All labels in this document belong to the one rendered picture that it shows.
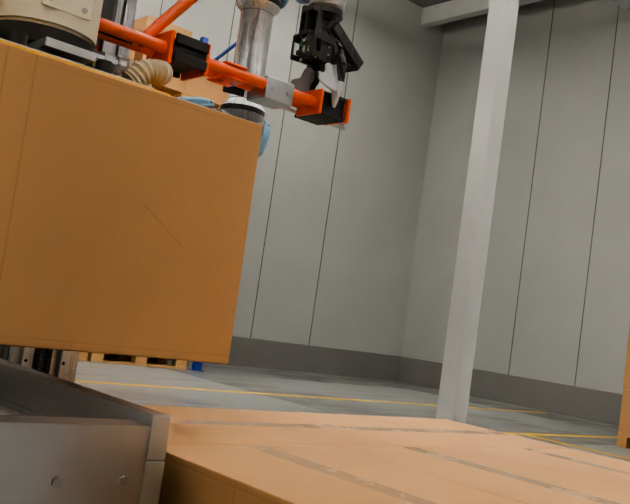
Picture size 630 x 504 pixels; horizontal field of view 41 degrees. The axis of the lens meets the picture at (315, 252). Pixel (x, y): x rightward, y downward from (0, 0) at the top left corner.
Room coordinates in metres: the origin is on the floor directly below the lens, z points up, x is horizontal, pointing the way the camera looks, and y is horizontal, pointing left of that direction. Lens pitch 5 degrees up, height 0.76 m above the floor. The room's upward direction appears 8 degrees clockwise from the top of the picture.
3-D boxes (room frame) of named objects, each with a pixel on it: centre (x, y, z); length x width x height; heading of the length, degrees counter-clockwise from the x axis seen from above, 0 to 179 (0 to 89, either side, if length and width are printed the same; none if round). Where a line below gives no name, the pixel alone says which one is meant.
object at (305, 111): (1.71, 0.03, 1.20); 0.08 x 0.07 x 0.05; 130
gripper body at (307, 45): (1.70, 0.05, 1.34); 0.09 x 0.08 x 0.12; 130
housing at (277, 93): (1.63, 0.13, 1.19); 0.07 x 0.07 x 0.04; 40
